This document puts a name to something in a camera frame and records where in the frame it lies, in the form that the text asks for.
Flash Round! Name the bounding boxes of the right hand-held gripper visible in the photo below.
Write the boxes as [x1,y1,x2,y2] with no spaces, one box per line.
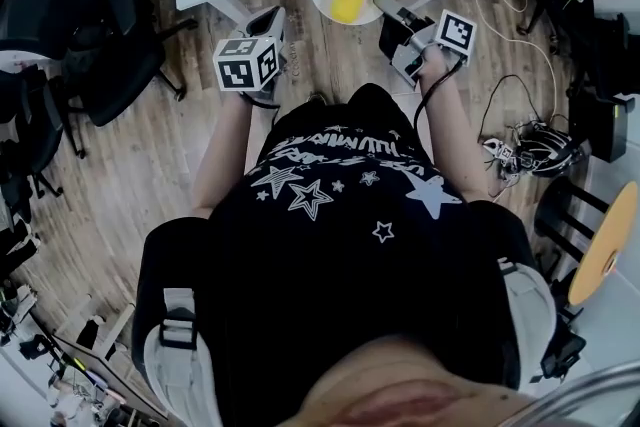
[372,0,478,89]

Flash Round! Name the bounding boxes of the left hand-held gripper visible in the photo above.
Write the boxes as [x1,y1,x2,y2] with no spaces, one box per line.
[213,6,289,104]

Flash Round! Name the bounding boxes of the person's right forearm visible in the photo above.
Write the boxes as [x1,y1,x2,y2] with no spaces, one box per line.
[417,47,495,205]

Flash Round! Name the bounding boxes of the person's left forearm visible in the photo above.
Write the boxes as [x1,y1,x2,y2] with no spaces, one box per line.
[191,89,281,219]

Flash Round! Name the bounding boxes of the black mesh office chair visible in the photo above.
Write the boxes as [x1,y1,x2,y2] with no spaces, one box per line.
[0,0,200,128]

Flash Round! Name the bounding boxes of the person's black star-print shirt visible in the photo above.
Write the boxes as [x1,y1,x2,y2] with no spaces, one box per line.
[130,83,539,427]

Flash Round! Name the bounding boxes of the black headset with markers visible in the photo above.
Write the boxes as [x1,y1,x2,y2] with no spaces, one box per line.
[481,118,587,179]

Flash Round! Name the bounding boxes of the black box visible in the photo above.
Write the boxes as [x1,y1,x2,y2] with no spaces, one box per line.
[568,90,637,165]

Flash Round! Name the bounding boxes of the black slatted stool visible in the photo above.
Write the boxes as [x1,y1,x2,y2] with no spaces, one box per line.
[533,174,612,269]

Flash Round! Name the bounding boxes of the orange round disc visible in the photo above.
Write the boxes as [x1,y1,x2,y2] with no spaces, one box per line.
[567,181,640,307]

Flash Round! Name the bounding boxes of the cluttered wooden desk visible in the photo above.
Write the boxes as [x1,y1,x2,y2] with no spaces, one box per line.
[0,279,171,427]

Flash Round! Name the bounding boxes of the curved grey metal bar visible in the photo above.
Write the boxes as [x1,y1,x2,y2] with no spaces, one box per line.
[508,361,640,427]

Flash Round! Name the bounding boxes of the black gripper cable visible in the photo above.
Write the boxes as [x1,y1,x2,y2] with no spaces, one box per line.
[413,58,464,149]

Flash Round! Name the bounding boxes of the black floor cable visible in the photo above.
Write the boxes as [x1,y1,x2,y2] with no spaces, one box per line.
[478,73,544,144]

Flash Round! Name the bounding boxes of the white floor cable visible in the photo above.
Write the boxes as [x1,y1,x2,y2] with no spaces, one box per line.
[473,0,559,127]

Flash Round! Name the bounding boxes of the grey backpack strap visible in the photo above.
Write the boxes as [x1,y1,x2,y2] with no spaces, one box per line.
[497,257,559,369]
[143,287,224,427]

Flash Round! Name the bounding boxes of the black strap buckle device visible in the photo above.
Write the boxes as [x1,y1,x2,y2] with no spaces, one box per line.
[530,309,587,385]

